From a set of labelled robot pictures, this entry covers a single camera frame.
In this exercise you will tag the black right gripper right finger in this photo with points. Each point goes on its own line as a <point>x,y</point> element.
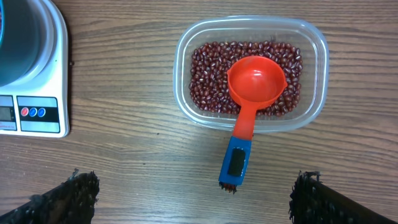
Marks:
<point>312,202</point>

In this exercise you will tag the red adzuki beans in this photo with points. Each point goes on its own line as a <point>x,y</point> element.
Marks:
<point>209,83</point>

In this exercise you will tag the teal plastic bowl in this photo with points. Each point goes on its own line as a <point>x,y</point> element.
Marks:
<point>20,39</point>

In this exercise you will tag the clear plastic container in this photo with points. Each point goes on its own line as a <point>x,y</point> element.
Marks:
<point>313,79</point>

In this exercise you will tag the red scoop with blue handle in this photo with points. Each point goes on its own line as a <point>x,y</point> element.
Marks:
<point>254,83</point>

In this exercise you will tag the white digital kitchen scale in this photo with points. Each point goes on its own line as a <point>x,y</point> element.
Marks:
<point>37,103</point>

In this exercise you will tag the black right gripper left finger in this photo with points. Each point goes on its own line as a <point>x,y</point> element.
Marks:
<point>73,201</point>

